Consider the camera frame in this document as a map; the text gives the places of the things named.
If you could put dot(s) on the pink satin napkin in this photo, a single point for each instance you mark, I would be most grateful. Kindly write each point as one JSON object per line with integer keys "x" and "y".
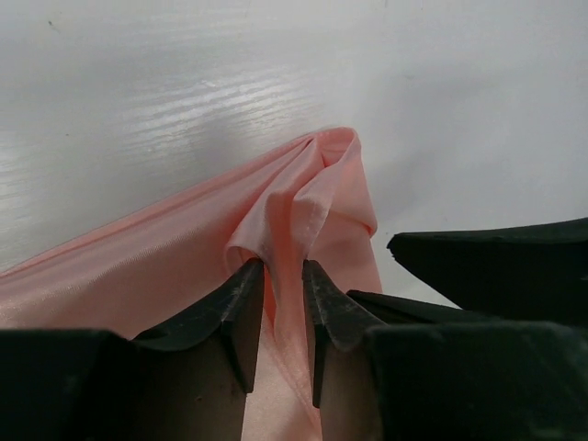
{"x": 307, "y": 199}

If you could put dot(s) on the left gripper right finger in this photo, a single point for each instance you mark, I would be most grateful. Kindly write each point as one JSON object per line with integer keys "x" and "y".
{"x": 497, "y": 380}

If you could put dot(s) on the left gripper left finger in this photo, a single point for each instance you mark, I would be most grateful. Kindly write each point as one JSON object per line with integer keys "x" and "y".
{"x": 184, "y": 379}

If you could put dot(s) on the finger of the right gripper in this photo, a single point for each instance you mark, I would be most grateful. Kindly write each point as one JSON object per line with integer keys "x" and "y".
{"x": 535, "y": 273}
{"x": 393, "y": 310}

